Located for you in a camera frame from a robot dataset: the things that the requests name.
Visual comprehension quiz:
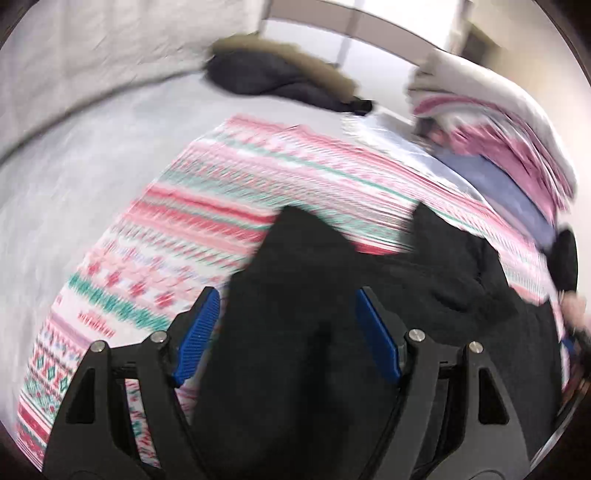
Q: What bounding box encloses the black quilted jacket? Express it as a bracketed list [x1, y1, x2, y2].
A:
[191, 204, 562, 479]

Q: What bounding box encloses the white wardrobe with dark frame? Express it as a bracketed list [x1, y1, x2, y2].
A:
[260, 1, 471, 65]

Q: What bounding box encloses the navy and olive folded jacket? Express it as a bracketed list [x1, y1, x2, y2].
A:
[205, 34, 374, 116]

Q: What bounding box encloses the black fluffy garment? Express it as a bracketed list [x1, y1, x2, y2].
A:
[546, 228, 578, 292]

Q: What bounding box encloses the patterned pink green bedspread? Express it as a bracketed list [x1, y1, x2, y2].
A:
[15, 116, 557, 466]

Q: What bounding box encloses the pink folded blanket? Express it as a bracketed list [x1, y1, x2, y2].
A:
[412, 92, 576, 220]

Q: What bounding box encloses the grey folded duvet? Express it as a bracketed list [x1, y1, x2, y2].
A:
[407, 49, 577, 200]

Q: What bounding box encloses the blue folded blanket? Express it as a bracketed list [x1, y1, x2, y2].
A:
[432, 146, 556, 251]

